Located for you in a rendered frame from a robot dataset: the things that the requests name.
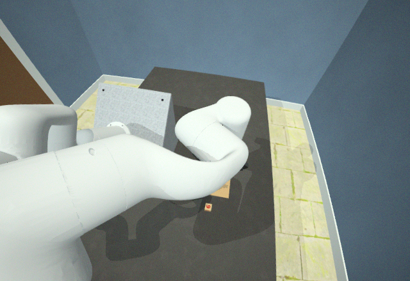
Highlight cream letter block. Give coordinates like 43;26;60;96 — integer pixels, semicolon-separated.
204;203;212;212

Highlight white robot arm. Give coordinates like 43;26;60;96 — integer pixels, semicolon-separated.
0;96;251;281

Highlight tan flat mat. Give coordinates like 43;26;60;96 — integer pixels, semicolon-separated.
211;180;230;198

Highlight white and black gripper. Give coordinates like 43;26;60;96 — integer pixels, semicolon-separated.
192;153;249;171

